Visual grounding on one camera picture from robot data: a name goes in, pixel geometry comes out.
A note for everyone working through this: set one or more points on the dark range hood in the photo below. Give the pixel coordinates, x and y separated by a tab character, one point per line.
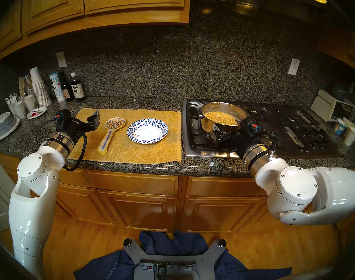
253	2

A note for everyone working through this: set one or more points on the wooden base cabinets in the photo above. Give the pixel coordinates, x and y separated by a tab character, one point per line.
136	206

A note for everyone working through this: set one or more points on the colourful ceramic spoon rest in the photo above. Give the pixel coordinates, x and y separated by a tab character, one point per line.
114	124

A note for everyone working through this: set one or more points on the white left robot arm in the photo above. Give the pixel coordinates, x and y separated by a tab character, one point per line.
31	212

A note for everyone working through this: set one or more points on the dark grey kettle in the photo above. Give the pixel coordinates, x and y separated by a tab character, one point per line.
338	92

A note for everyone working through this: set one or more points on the white toaster oven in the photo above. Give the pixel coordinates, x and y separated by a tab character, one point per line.
323	106

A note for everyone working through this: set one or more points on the blue denim cloth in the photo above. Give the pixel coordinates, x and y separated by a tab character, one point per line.
171	241

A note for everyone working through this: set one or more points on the grey speckled bowl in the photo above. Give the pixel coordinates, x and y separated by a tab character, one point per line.
2	123

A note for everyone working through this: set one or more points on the grey power strip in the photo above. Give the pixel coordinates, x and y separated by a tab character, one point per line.
177	265

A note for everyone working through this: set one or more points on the wooden chopsticks bundle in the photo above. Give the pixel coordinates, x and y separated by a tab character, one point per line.
23	84

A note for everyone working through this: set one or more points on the white paper cup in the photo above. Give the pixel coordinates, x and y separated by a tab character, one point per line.
350	136
19	110
29	103

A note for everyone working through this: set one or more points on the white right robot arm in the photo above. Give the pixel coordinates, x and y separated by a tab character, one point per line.
335	192

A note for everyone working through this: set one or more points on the white wall outlet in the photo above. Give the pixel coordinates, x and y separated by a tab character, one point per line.
61	59
294	67

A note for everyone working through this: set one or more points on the soy sauce bottle white cap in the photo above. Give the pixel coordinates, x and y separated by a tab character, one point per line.
77	91

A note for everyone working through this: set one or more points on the printed paper cup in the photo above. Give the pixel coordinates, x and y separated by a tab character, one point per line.
340	127

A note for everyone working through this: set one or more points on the dark wooden wall cabinet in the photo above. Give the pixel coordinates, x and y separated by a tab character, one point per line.
349	49

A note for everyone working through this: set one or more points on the blue white paper bowl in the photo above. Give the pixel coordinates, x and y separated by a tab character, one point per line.
148	133

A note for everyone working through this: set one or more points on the black gas stovetop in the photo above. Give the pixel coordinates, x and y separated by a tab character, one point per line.
192	143

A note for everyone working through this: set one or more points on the yellow terry towel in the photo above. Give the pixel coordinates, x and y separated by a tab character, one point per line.
142	151

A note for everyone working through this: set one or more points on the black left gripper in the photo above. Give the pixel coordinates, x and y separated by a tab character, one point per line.
69	126

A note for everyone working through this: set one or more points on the stainless steel saucepan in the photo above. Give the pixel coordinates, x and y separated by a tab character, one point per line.
208	127

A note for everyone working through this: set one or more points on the stack of white paper cups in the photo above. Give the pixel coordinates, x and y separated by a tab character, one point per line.
38	87

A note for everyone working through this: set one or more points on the white salt canister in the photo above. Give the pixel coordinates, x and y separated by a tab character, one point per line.
57	88

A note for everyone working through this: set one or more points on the white plastic fork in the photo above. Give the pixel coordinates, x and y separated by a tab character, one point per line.
13	97
7	101

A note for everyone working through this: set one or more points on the light wooden wall cabinet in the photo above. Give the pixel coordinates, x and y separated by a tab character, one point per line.
107	2

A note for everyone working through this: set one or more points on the grey robot base frame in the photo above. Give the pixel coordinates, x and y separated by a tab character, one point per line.
206	262

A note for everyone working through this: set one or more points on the dark bottle brown label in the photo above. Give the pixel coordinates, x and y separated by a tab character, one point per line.
67	93

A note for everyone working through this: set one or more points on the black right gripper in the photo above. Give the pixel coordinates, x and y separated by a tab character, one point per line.
250	138

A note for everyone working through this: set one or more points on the cooked oatmeal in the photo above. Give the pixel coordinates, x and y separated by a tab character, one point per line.
221	118

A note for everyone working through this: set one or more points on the small white saucer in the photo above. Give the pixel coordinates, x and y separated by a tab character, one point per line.
37	112

